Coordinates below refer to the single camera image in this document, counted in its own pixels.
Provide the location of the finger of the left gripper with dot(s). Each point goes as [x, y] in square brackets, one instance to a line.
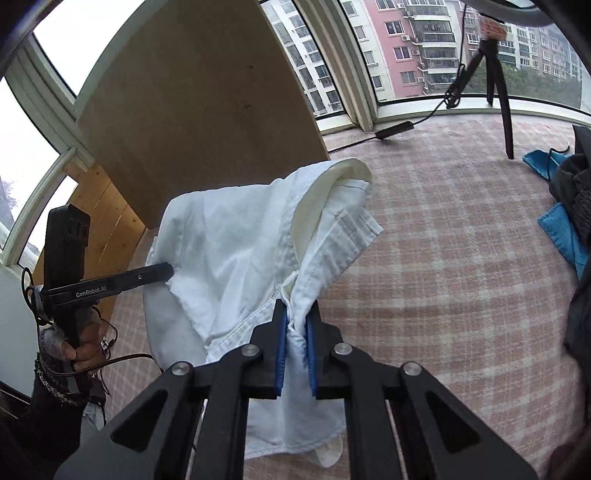
[150, 274]

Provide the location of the dark clothes pile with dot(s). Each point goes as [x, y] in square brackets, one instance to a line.
[570, 186]

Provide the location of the wooden board panel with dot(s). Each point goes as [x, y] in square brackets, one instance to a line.
[194, 95]

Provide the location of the black tripod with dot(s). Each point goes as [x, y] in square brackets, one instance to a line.
[491, 33]

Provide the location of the pine wood cabinet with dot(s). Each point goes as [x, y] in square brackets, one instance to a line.
[115, 229]

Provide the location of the blue cloth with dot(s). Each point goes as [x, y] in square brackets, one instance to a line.
[555, 222]

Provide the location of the left forearm dark sleeve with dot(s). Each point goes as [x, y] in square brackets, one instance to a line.
[35, 445]

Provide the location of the left gloved hand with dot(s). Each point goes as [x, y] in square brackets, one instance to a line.
[79, 345]

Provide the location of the pink plaid tablecloth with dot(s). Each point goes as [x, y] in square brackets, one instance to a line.
[462, 280]

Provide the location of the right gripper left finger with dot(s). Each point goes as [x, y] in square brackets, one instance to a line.
[191, 421]

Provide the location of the white shirt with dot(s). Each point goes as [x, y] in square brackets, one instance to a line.
[237, 251]

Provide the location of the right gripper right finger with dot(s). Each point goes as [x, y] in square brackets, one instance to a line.
[402, 422]

